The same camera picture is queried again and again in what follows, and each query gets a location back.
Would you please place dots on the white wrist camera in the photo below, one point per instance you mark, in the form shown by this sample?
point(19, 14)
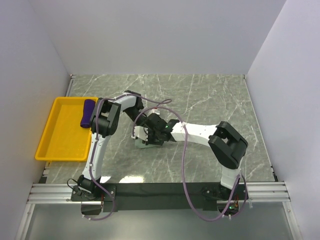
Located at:
point(140, 132)
point(155, 111)

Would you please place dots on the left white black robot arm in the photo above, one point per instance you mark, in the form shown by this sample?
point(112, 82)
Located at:
point(104, 123)

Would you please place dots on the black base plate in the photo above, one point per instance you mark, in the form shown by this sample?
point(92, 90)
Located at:
point(207, 196)

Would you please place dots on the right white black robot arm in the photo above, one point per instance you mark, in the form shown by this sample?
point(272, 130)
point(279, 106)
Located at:
point(227, 144)

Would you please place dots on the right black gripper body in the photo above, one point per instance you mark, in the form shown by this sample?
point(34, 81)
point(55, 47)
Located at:
point(154, 139)

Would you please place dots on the yellow plastic tray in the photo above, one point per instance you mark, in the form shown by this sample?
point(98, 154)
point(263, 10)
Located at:
point(63, 138)

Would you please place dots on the purple towel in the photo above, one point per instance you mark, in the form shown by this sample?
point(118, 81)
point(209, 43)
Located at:
point(88, 108)

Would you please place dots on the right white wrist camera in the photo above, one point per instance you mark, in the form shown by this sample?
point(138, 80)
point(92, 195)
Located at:
point(140, 132)

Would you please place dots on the aluminium frame rail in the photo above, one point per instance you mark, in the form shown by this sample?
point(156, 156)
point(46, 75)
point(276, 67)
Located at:
point(258, 192)

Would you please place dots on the green towel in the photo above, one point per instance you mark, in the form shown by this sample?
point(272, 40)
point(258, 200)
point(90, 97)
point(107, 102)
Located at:
point(141, 144)

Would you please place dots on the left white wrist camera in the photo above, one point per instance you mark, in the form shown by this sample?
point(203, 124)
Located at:
point(155, 111)

